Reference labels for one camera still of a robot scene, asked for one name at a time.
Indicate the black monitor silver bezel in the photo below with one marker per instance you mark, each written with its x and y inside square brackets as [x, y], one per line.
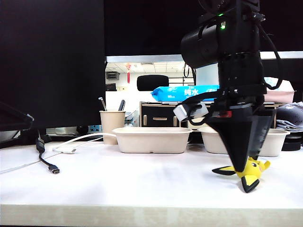
[142, 23]

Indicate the black pen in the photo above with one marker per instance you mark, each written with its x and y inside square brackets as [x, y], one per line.
[122, 105]

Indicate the grey folded cloth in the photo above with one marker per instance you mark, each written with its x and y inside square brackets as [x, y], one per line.
[290, 116]

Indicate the black round base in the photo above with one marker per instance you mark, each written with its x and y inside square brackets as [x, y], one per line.
[292, 144]

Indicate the silver metal tool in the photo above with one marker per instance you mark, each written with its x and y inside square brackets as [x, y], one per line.
[103, 104]

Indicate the blue wet wipes pack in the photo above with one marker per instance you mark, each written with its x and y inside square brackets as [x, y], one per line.
[175, 92]

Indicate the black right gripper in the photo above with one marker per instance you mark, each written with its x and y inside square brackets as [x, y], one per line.
[241, 104]

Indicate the pink tissue pack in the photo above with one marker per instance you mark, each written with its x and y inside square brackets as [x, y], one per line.
[284, 95]

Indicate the black chair headrest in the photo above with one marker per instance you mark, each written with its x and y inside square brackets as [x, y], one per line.
[152, 82]

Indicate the beige paper cup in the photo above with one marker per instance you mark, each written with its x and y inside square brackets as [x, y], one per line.
[111, 127]

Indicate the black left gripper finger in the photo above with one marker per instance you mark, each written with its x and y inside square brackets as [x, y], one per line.
[16, 118]

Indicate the black wooden desk shelf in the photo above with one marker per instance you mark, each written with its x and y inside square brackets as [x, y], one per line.
[161, 112]

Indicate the blue power socket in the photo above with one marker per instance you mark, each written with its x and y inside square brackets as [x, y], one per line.
[95, 129]

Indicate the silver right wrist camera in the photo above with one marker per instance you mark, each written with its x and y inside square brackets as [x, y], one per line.
[180, 113]

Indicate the yellow black-eared mouse doll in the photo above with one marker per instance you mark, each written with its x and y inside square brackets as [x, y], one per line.
[253, 169]

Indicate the red hanging ornament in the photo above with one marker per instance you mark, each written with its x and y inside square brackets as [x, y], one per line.
[128, 75]

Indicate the beige paper pulp box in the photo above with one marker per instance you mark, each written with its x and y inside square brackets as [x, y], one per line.
[277, 142]
[154, 140]

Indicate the black computer monitor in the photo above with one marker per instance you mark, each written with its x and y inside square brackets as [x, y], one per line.
[59, 59]

